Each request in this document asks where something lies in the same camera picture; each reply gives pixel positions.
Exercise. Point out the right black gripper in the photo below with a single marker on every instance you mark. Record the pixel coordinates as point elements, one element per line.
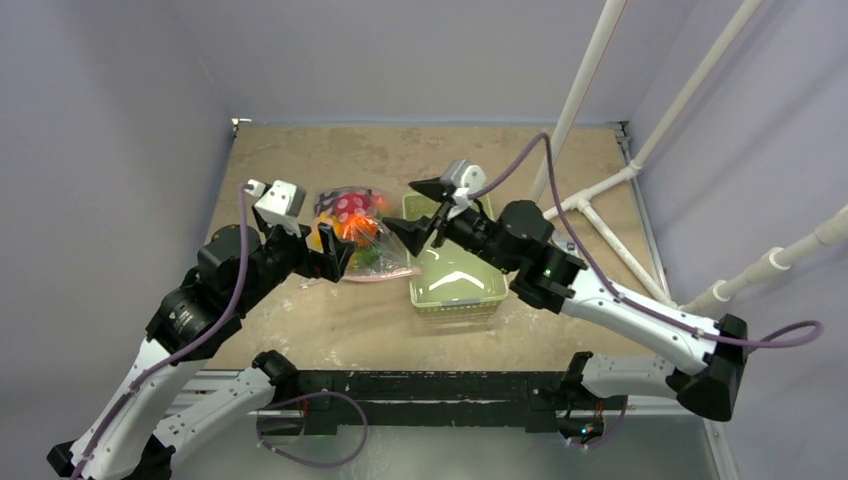
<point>438,220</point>

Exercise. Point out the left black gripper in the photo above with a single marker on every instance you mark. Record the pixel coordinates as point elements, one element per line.
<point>331,263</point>

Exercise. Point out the small orange pumpkin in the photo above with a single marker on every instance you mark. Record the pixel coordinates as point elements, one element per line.
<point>363,230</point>

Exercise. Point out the clear pink zip bag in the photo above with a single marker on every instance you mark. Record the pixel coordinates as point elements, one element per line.
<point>355,214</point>

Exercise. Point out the green plastic basket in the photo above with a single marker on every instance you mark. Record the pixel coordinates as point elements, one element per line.
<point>451,282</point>

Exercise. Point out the yellow bell pepper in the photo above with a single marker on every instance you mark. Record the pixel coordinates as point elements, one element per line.
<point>324,218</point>

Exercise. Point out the green orange mango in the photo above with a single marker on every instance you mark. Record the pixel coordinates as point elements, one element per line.
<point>368,257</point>

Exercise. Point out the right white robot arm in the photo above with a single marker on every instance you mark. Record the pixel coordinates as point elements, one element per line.
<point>706,357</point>

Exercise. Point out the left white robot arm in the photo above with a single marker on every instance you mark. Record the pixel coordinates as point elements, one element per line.
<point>135,437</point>

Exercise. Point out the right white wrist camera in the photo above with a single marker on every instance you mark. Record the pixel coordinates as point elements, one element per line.
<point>462,180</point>

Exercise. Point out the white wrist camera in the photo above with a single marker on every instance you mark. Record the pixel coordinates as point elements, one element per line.
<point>462,180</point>
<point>278,204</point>

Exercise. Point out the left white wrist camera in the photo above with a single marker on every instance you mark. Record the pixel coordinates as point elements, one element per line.
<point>278,204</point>

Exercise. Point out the black base frame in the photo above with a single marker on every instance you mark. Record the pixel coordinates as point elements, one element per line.
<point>535,401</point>

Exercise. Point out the white pipe frame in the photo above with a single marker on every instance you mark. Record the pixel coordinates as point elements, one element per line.
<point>775,261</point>

